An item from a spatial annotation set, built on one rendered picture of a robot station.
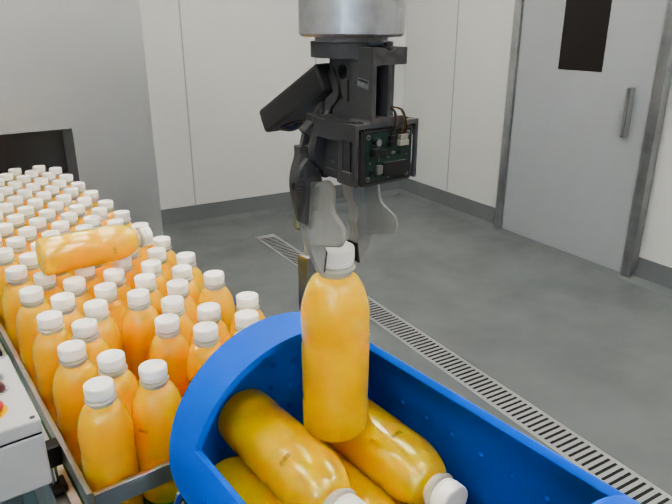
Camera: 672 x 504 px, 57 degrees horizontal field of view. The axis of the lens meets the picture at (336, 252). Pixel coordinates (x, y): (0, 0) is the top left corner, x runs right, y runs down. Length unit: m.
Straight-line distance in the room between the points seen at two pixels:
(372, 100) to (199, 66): 4.62
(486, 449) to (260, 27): 4.78
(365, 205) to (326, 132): 0.10
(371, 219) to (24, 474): 0.55
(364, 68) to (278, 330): 0.32
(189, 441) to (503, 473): 0.34
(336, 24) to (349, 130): 0.08
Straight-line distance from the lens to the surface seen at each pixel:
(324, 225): 0.56
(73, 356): 0.99
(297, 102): 0.58
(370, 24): 0.51
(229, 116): 5.22
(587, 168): 4.51
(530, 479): 0.70
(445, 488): 0.66
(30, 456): 0.89
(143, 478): 0.94
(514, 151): 4.93
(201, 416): 0.69
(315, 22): 0.52
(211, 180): 5.25
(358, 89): 0.52
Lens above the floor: 1.56
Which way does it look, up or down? 20 degrees down
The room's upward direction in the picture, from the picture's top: straight up
